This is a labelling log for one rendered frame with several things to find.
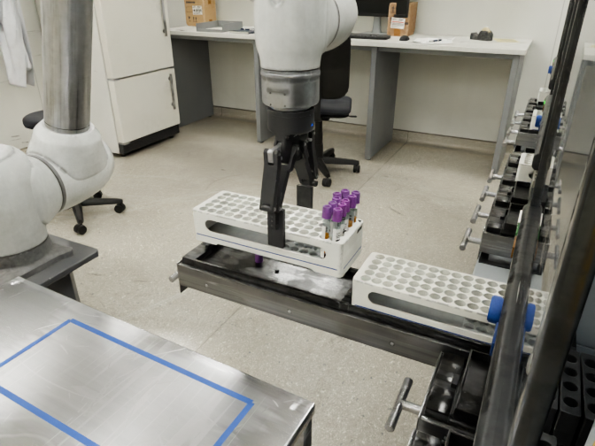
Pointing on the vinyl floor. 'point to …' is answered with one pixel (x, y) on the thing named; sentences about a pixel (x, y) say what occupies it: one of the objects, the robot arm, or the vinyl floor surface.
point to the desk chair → (333, 103)
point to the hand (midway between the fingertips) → (291, 220)
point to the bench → (193, 88)
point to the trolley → (125, 384)
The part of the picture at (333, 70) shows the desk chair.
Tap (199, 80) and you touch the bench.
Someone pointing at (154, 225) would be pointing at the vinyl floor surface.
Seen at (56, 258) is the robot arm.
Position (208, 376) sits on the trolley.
